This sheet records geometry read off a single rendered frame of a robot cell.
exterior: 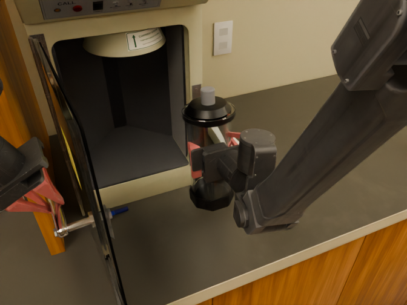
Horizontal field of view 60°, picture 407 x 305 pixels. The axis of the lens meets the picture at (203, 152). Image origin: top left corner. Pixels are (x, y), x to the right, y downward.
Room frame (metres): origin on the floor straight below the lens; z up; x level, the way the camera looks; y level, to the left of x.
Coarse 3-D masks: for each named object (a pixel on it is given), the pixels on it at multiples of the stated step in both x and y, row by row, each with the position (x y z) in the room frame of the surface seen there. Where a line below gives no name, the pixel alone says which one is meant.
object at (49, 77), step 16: (48, 80) 0.42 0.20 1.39; (64, 112) 0.33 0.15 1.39; (64, 128) 0.38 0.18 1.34; (64, 144) 0.51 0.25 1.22; (80, 144) 0.31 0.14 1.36; (80, 160) 0.31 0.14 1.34; (80, 176) 0.34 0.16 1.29; (80, 192) 0.46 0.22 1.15; (96, 208) 0.31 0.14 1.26; (96, 224) 0.31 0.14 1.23; (96, 240) 0.38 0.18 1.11; (112, 272) 0.31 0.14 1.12; (112, 288) 0.33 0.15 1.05
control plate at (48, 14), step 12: (48, 0) 0.54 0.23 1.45; (60, 0) 0.55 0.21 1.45; (72, 0) 0.56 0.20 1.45; (84, 0) 0.57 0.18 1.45; (96, 0) 0.58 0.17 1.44; (108, 0) 0.59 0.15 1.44; (120, 0) 0.60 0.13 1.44; (156, 0) 0.63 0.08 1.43; (48, 12) 0.56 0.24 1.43; (60, 12) 0.57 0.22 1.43; (72, 12) 0.58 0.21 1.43; (84, 12) 0.59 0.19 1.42; (96, 12) 0.60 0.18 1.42; (108, 12) 0.61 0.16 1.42
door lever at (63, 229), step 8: (48, 200) 0.38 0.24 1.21; (56, 208) 0.36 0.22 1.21; (56, 216) 0.35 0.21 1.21; (64, 216) 0.35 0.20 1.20; (88, 216) 0.35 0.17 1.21; (56, 224) 0.33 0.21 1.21; (64, 224) 0.33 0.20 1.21; (72, 224) 0.33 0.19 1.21; (80, 224) 0.34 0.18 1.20; (88, 224) 0.34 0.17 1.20; (56, 232) 0.32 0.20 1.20; (64, 232) 0.32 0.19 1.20
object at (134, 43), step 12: (96, 36) 0.69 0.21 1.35; (108, 36) 0.68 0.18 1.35; (120, 36) 0.68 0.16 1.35; (132, 36) 0.69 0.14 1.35; (144, 36) 0.70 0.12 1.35; (156, 36) 0.72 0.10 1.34; (84, 48) 0.71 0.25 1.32; (96, 48) 0.68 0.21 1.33; (108, 48) 0.67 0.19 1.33; (120, 48) 0.67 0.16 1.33; (132, 48) 0.68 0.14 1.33; (144, 48) 0.69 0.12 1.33; (156, 48) 0.71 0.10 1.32
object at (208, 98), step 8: (208, 88) 0.62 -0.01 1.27; (208, 96) 0.60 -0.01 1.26; (216, 96) 0.65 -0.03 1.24; (192, 104) 0.61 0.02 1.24; (200, 104) 0.61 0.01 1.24; (208, 104) 0.60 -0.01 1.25; (216, 104) 0.61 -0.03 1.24; (224, 104) 0.61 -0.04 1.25; (192, 112) 0.59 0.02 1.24; (200, 112) 0.58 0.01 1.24; (208, 112) 0.58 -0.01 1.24; (216, 112) 0.58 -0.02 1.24; (224, 112) 0.59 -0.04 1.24
